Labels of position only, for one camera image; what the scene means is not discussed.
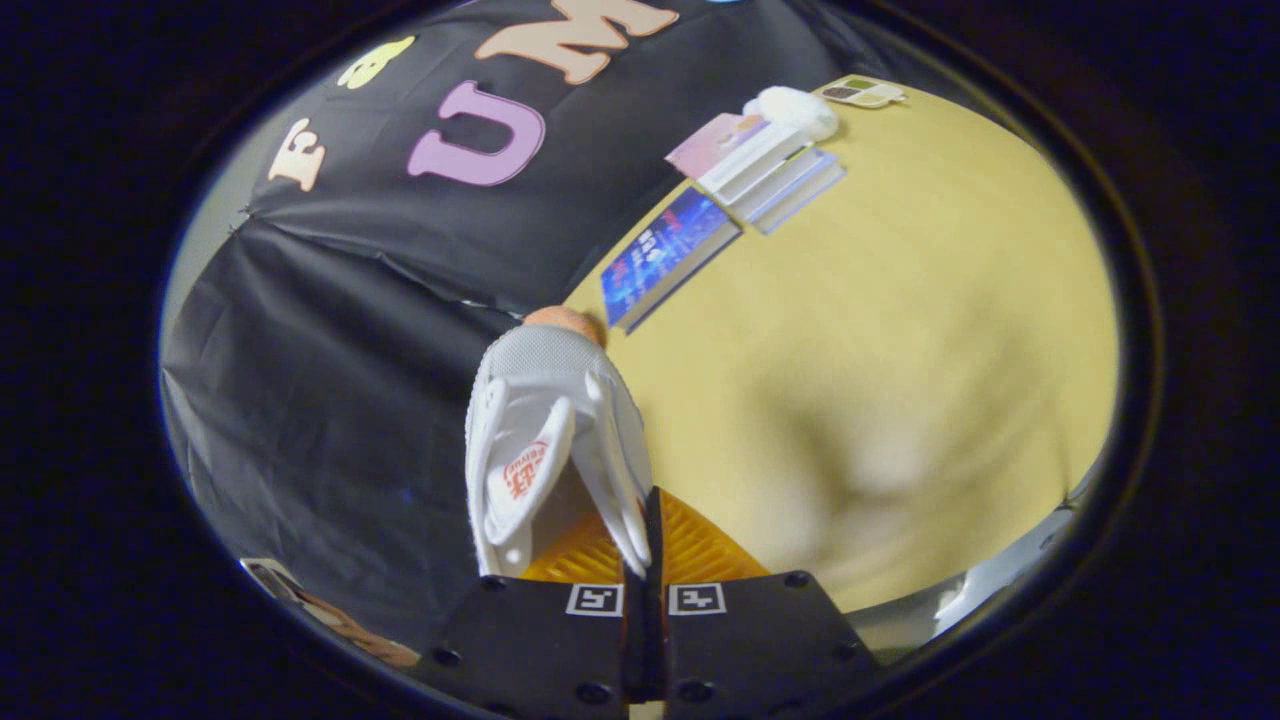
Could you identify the blue cover book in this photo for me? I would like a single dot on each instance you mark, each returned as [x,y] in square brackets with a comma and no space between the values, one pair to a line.
[660,250]

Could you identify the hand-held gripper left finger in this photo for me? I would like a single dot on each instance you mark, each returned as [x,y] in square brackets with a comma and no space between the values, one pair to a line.
[530,650]

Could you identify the white fluffy ball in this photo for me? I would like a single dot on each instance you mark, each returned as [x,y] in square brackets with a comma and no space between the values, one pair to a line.
[792,112]

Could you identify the divided dish with grains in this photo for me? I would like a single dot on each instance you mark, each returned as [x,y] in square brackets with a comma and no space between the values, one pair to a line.
[862,91]

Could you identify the pink textured round lump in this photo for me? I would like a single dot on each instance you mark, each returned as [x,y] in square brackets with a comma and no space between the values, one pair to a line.
[575,320]

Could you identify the white canvas shoe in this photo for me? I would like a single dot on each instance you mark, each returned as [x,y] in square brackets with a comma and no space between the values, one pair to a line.
[545,360]

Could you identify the black backdrop cloth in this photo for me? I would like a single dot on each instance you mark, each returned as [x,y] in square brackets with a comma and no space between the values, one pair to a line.
[350,330]

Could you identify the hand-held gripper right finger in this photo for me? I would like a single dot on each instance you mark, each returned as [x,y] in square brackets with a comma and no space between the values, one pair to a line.
[655,540]

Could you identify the lavender cover book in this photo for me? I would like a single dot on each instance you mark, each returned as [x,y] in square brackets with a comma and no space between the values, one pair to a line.
[800,195]

